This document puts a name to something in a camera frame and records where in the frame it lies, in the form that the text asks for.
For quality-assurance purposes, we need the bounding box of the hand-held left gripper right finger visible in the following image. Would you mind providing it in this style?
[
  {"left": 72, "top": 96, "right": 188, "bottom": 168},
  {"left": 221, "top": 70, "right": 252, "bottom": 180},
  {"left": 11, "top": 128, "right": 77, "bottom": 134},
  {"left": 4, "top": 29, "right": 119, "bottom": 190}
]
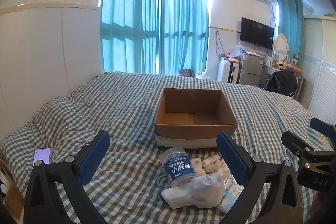
[{"left": 216, "top": 131, "right": 306, "bottom": 224}]

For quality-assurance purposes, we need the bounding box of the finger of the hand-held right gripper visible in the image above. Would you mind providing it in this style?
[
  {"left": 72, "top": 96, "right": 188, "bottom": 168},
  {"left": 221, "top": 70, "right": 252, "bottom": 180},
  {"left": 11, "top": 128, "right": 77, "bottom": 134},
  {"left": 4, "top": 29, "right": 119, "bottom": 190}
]
[
  {"left": 310, "top": 117, "right": 336, "bottom": 139},
  {"left": 281, "top": 130, "right": 316, "bottom": 170}
]

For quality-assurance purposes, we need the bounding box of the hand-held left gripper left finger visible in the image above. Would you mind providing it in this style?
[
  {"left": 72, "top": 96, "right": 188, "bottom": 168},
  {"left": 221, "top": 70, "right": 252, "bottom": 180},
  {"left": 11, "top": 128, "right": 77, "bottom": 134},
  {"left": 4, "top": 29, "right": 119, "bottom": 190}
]
[{"left": 24, "top": 130, "right": 111, "bottom": 224}]

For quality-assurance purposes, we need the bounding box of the silver foil packet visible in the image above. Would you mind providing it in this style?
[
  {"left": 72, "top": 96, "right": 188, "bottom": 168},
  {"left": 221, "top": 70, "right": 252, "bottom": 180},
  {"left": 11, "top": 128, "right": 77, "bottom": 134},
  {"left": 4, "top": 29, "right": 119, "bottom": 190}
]
[{"left": 223, "top": 175, "right": 238, "bottom": 188}]

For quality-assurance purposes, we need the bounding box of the white sheep figurine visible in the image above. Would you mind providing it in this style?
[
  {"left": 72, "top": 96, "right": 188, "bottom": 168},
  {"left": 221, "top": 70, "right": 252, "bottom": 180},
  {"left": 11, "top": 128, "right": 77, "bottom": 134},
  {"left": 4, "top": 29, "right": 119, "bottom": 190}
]
[{"left": 190, "top": 152, "right": 232, "bottom": 177}]

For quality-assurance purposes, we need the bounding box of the light blue mask packet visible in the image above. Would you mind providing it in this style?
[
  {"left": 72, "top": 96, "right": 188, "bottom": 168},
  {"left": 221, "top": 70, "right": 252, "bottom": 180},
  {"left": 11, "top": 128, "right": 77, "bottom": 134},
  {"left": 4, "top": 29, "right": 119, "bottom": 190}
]
[{"left": 217, "top": 183, "right": 246, "bottom": 214}]

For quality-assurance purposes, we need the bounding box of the white sock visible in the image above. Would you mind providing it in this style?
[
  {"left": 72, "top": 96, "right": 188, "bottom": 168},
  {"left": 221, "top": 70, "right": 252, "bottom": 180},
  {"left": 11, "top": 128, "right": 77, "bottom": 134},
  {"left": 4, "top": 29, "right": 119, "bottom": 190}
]
[{"left": 161, "top": 172, "right": 226, "bottom": 210}]

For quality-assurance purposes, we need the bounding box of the clear plastic jar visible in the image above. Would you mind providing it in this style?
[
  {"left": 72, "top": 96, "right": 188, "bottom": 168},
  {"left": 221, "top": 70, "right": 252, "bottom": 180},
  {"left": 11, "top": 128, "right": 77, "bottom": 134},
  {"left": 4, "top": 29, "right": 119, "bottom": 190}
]
[{"left": 161, "top": 147, "right": 197, "bottom": 187}]

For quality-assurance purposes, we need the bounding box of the brown cardboard box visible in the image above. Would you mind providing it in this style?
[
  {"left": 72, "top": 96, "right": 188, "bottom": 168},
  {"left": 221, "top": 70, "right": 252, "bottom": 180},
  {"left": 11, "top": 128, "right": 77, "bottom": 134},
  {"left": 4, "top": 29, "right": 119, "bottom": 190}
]
[{"left": 154, "top": 88, "right": 238, "bottom": 150}]

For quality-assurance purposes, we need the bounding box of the smartphone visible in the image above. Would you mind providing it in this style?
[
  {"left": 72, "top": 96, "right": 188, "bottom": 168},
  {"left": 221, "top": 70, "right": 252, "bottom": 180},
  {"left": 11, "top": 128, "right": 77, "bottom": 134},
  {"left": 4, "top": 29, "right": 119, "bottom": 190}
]
[{"left": 32, "top": 148, "right": 51, "bottom": 168}]

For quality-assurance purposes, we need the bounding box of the checked bed blanket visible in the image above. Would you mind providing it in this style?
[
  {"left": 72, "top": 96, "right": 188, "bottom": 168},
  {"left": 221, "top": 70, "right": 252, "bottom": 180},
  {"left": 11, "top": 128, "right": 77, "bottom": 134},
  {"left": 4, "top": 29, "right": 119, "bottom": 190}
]
[{"left": 0, "top": 71, "right": 336, "bottom": 224}]

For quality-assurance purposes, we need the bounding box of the black jacket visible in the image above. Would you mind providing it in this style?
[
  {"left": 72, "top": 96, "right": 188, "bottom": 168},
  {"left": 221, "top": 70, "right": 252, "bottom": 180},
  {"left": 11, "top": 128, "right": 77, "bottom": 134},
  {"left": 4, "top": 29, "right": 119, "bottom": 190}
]
[{"left": 265, "top": 70, "right": 298, "bottom": 98}]

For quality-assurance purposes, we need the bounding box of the white wardrobe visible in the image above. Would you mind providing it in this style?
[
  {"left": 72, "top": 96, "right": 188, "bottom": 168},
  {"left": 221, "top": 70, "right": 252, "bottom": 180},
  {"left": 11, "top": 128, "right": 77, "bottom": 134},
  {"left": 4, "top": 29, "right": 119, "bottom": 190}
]
[{"left": 299, "top": 15, "right": 336, "bottom": 125}]

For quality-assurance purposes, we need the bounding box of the white dressing desk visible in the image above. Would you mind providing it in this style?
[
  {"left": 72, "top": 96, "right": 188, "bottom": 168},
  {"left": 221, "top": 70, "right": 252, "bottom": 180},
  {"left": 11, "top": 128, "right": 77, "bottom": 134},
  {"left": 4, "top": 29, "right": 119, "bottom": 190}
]
[{"left": 260, "top": 61, "right": 302, "bottom": 88}]

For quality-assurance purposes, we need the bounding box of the silver small fridge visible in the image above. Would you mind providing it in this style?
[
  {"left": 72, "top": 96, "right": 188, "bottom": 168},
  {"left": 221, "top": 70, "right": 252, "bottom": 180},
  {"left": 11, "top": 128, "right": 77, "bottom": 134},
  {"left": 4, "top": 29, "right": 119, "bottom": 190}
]
[{"left": 238, "top": 53, "right": 264, "bottom": 86}]

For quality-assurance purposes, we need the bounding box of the white suitcase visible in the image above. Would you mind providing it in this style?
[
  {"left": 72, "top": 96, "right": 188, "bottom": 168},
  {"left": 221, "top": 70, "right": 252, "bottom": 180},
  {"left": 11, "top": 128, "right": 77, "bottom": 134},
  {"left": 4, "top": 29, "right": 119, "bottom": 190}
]
[{"left": 217, "top": 57, "right": 240, "bottom": 83}]

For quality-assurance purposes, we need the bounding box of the oval white mirror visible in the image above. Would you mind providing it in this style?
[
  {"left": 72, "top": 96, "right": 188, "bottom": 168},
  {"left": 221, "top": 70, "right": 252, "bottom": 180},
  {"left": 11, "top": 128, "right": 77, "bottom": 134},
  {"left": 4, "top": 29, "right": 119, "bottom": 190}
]
[{"left": 273, "top": 33, "right": 289, "bottom": 63}]

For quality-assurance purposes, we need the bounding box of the clear plastic bag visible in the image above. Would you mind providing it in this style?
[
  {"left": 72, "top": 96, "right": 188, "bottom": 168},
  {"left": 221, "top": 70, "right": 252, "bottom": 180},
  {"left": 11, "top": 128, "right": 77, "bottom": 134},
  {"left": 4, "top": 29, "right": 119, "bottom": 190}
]
[{"left": 228, "top": 43, "right": 248, "bottom": 59}]

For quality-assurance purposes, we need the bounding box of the narrow teal curtain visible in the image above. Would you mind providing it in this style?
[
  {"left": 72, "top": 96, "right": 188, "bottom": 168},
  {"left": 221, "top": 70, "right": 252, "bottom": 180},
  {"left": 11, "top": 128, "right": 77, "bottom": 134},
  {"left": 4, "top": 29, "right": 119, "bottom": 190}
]
[{"left": 274, "top": 0, "right": 305, "bottom": 64}]

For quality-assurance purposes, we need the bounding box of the white headboard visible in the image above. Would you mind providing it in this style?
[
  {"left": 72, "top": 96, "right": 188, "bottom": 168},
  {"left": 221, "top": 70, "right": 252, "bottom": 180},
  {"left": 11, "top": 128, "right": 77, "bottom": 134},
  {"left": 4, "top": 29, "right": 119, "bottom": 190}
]
[{"left": 0, "top": 2, "right": 104, "bottom": 143}]

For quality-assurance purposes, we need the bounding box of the wide teal curtain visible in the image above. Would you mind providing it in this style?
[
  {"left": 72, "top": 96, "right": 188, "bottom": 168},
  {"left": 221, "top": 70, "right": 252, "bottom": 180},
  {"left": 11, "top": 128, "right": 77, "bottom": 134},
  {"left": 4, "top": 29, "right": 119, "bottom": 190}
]
[{"left": 100, "top": 0, "right": 161, "bottom": 75}]

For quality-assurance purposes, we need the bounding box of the grey hair tie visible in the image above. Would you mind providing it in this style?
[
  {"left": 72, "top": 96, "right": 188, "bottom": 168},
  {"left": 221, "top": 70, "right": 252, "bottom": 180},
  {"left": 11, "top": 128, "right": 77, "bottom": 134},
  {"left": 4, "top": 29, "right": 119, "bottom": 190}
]
[{"left": 156, "top": 173, "right": 170, "bottom": 186}]

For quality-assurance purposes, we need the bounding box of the black wall television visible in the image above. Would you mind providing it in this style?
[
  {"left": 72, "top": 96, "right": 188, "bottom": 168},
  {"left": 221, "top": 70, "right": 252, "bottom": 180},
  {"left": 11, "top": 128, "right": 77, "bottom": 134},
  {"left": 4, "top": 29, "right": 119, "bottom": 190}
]
[{"left": 240, "top": 17, "right": 275, "bottom": 50}]

